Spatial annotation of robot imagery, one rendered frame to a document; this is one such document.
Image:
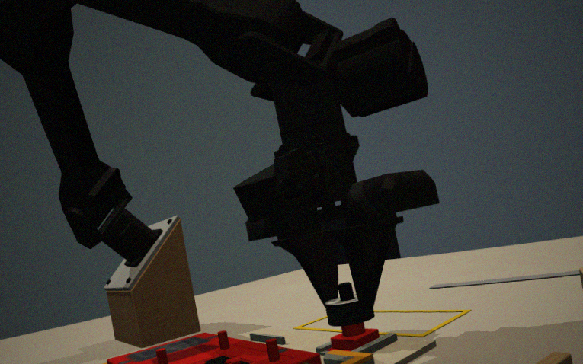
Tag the yellow rectangular outline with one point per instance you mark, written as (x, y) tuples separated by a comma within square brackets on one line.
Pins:
[(301, 327)]

